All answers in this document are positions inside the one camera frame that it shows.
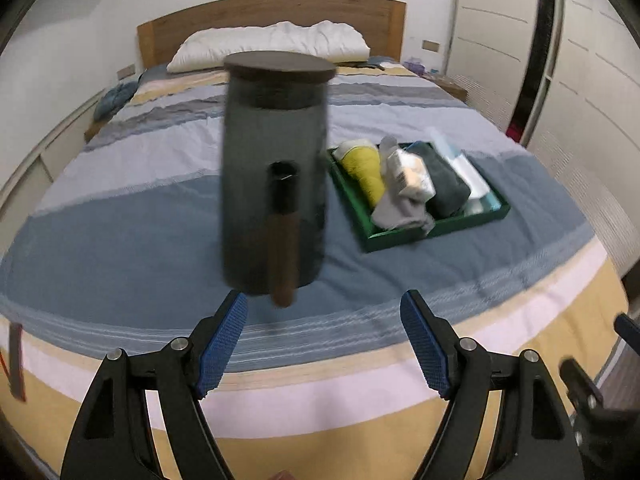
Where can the person's left hand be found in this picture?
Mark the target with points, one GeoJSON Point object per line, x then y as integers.
{"type": "Point", "coordinates": [282, 476]}

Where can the dark green towel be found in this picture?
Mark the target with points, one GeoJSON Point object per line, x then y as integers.
{"type": "Point", "coordinates": [445, 185]}

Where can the wooden nightstand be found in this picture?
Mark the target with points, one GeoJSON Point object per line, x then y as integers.
{"type": "Point", "coordinates": [95, 130]}
{"type": "Point", "coordinates": [450, 87]}

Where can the clear blue plastic packet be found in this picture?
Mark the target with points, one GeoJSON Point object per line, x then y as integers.
{"type": "Point", "coordinates": [487, 203]}

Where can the blue cloth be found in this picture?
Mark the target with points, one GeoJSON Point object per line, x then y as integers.
{"type": "Point", "coordinates": [115, 97]}

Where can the red cloth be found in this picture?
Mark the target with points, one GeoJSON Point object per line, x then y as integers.
{"type": "Point", "coordinates": [515, 133]}

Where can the purple container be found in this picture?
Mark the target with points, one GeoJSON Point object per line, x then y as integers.
{"type": "Point", "coordinates": [415, 65]}

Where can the white pillow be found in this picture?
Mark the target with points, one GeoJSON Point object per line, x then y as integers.
{"type": "Point", "coordinates": [200, 50]}

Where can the white louvred wall cabinet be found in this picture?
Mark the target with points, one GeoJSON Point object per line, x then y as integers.
{"type": "Point", "coordinates": [30, 175]}

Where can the yellow sock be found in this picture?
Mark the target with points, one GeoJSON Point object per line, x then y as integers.
{"type": "Point", "coordinates": [365, 170]}

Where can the wooden headboard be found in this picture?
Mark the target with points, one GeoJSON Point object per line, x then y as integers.
{"type": "Point", "coordinates": [250, 15]}

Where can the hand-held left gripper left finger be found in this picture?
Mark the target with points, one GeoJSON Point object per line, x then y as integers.
{"type": "Point", "coordinates": [222, 350]}

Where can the dark smoky pitcher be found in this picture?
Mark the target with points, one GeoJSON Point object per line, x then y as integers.
{"type": "Point", "coordinates": [260, 135]}

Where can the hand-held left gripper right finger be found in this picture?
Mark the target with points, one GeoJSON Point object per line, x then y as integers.
{"type": "Point", "coordinates": [427, 350]}

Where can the phone in red case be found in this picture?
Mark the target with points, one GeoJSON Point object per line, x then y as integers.
{"type": "Point", "coordinates": [17, 360]}

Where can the grey socks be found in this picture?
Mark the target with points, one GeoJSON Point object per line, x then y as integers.
{"type": "Point", "coordinates": [400, 210]}

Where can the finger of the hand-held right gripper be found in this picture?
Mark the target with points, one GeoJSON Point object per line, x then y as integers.
{"type": "Point", "coordinates": [580, 385]}
{"type": "Point", "coordinates": [629, 332]}

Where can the white wardrobe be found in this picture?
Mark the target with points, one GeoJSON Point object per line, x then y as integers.
{"type": "Point", "coordinates": [490, 35]}

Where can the bed with striped cover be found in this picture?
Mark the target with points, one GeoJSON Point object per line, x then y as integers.
{"type": "Point", "coordinates": [150, 160]}

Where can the wall outlet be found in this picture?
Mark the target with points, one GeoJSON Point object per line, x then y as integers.
{"type": "Point", "coordinates": [126, 71]}
{"type": "Point", "coordinates": [430, 45]}

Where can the tissue packet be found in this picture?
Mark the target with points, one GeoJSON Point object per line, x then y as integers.
{"type": "Point", "coordinates": [412, 175]}

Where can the green tray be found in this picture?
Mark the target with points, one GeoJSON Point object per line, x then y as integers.
{"type": "Point", "coordinates": [395, 240]}

